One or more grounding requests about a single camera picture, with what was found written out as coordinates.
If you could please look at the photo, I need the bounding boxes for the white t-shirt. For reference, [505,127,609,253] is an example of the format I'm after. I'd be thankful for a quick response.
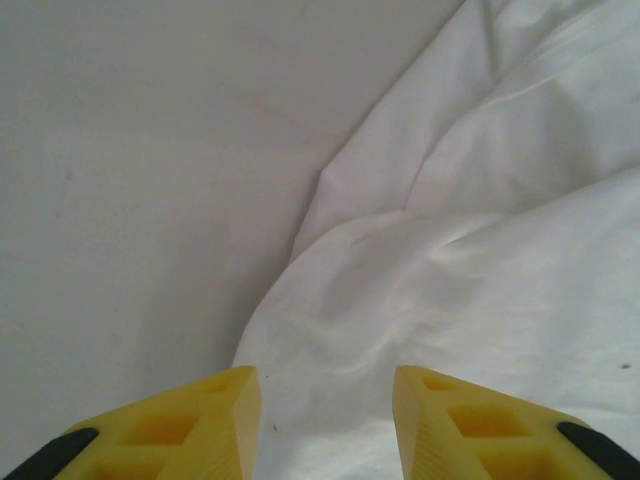
[232,0,640,480]

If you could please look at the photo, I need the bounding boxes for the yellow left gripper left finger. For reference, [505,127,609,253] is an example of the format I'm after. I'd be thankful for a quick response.
[0,365,264,480]

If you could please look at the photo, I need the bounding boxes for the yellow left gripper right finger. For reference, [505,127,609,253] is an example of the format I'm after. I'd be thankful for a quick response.
[394,365,640,480]

